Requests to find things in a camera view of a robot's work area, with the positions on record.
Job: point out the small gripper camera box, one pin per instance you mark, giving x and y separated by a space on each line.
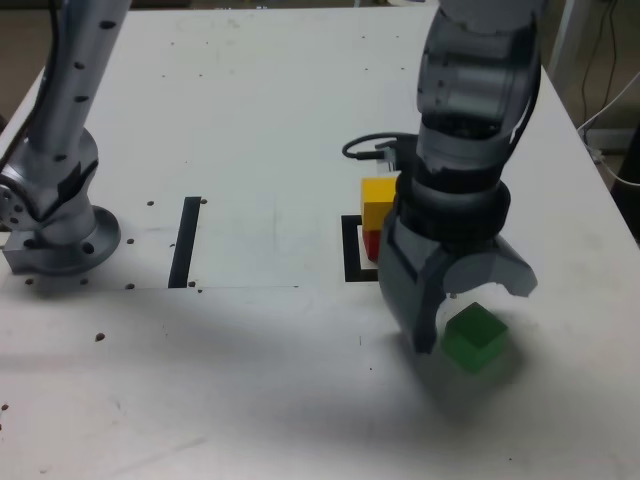
391 160

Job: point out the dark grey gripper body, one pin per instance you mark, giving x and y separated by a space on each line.
470 249

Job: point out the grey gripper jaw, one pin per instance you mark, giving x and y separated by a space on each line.
480 272
405 280

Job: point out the black tape strip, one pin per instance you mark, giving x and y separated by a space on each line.
184 245

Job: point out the red cube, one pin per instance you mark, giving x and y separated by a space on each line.
371 245

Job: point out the green cube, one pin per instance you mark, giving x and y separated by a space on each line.
472 340

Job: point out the white metal post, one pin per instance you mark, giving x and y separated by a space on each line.
565 45

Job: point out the black tape square outline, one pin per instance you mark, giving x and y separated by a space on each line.
350 260

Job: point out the yellow cube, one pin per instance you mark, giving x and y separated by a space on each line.
375 200

